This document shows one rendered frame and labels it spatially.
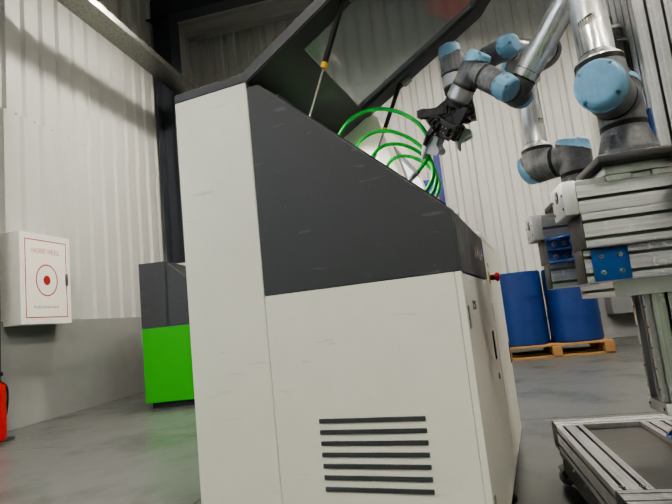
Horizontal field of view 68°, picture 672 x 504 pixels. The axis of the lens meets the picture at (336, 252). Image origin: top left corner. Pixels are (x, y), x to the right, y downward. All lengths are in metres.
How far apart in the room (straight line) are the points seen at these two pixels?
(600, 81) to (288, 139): 0.84
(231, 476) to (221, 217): 0.78
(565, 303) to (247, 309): 5.27
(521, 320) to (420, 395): 5.06
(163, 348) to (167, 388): 0.40
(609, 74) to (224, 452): 1.45
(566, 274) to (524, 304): 4.47
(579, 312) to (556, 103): 3.75
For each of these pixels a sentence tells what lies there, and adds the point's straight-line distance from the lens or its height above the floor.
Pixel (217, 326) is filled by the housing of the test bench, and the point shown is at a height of 0.72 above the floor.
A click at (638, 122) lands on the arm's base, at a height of 1.12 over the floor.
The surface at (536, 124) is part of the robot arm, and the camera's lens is 2.13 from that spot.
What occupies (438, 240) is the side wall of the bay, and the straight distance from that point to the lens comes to 1.34.
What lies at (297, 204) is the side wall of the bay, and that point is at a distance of 1.48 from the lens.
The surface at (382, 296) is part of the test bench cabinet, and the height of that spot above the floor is 0.75.
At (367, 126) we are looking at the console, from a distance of 2.24.
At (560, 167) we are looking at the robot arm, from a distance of 2.04.
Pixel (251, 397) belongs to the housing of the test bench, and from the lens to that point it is 1.56.
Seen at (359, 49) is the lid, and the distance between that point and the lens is 1.92.
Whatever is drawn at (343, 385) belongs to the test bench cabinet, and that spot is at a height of 0.52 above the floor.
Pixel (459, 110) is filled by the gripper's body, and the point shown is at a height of 1.30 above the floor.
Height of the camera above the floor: 0.70
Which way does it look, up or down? 8 degrees up
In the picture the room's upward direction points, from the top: 6 degrees counter-clockwise
